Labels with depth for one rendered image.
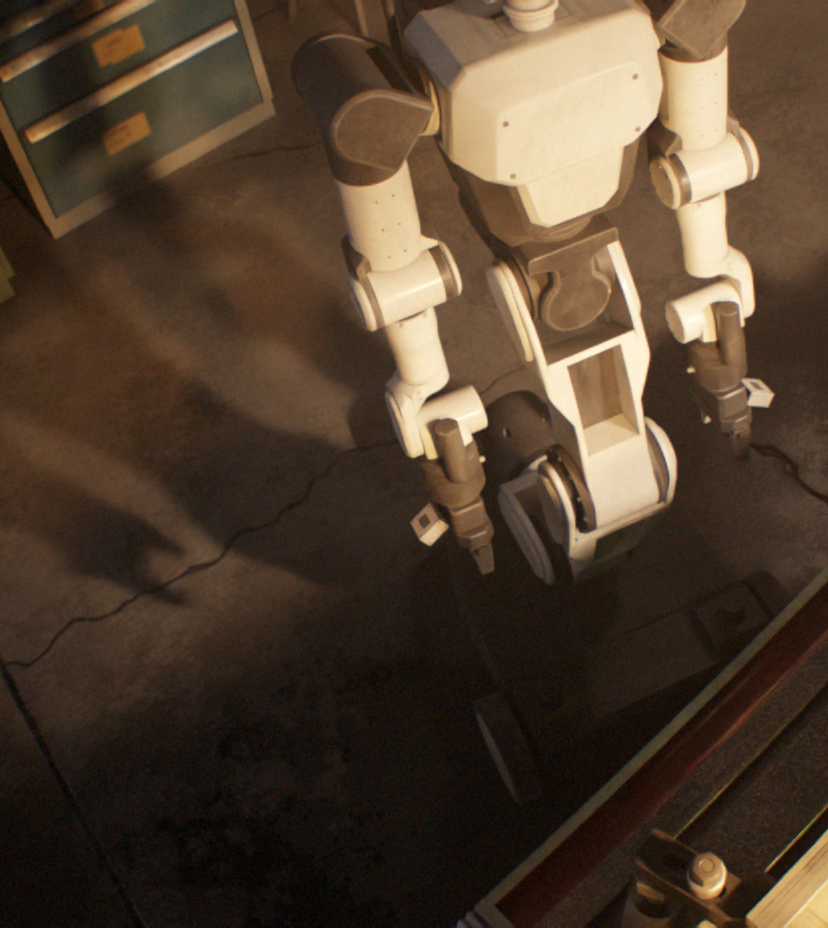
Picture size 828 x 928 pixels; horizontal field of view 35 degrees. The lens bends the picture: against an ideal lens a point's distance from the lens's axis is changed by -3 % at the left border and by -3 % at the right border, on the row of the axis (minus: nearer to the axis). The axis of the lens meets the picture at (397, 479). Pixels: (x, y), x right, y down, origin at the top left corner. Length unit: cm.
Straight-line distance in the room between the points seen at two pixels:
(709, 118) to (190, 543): 156
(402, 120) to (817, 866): 89
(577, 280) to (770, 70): 205
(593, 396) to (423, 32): 62
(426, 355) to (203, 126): 203
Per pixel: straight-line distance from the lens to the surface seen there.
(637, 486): 198
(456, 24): 158
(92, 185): 364
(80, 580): 291
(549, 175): 160
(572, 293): 179
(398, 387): 182
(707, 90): 174
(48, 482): 311
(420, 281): 168
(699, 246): 190
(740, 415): 208
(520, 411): 245
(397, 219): 163
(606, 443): 194
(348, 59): 155
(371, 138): 152
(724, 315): 193
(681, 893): 126
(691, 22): 164
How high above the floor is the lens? 225
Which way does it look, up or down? 52 degrees down
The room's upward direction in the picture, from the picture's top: 16 degrees counter-clockwise
